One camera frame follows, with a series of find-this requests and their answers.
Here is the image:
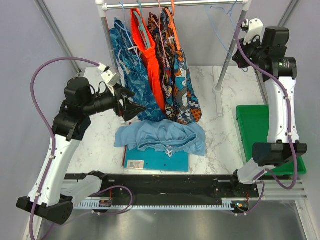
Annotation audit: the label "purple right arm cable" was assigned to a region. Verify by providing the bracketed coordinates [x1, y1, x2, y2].
[235, 21, 301, 190]

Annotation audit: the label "light blue shorts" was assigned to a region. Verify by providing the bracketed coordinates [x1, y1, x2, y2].
[114, 119, 206, 156]

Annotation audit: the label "green plastic bin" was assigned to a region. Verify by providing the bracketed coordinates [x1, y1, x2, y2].
[236, 105, 307, 176]

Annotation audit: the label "right aluminium frame post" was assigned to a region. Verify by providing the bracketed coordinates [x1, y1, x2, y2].
[277, 0, 300, 27]

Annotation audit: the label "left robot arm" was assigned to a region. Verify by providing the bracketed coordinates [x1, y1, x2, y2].
[16, 77, 146, 225]

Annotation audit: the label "blue plastic hanger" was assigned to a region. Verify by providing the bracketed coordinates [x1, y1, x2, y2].
[119, 1, 141, 59]

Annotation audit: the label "aluminium frame post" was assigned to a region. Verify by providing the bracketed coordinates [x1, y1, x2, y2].
[33, 0, 83, 77]
[277, 0, 300, 27]

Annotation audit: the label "white metal clothes rack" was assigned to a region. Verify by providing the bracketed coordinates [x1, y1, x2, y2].
[95, 0, 253, 117]

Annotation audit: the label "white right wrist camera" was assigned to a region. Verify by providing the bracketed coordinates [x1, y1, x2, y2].
[240, 18, 264, 46]

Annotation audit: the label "pink plastic hanger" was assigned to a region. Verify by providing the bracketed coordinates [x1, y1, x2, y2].
[157, 0, 167, 59]

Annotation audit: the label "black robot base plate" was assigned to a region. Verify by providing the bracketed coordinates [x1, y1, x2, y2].
[100, 174, 259, 205]

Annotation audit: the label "colourful cartoon print shorts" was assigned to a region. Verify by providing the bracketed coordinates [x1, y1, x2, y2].
[166, 14, 202, 125]

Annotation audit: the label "orange plastic hanger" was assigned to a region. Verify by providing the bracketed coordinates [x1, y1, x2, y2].
[165, 0, 181, 51]

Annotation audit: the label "teal plastic hanger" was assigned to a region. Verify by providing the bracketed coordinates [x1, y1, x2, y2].
[130, 0, 152, 51]

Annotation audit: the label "dark comic print shorts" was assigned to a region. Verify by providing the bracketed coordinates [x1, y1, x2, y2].
[147, 9, 176, 118]

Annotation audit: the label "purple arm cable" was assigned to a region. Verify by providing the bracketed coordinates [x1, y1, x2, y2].
[235, 21, 301, 190]
[29, 56, 105, 240]

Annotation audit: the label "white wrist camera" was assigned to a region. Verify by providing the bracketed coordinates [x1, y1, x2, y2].
[97, 63, 122, 87]
[240, 18, 264, 46]

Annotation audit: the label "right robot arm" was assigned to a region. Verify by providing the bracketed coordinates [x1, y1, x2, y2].
[229, 25, 307, 197]

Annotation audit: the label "light blue cable duct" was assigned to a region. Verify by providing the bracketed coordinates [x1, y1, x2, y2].
[73, 197, 235, 211]

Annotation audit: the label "orange shorts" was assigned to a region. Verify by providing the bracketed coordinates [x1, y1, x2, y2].
[129, 8, 166, 113]

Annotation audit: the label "teal folder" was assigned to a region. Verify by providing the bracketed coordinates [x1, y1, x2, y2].
[122, 146, 189, 172]

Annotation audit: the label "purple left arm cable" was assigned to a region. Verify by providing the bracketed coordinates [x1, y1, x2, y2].
[29, 56, 105, 240]

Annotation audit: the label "left aluminium frame post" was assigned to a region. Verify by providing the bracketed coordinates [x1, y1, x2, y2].
[33, 0, 83, 77]

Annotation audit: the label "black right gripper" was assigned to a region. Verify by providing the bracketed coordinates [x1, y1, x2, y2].
[233, 35, 268, 69]

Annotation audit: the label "blue patterned shorts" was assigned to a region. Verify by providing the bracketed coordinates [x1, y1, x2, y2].
[110, 18, 165, 122]

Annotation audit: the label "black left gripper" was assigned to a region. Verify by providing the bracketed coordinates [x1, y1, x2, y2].
[82, 83, 146, 122]

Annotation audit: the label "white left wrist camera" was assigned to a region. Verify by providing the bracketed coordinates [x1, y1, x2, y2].
[97, 63, 122, 87]

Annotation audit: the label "light blue wire hanger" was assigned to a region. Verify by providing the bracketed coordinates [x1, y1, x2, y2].
[205, 0, 239, 57]

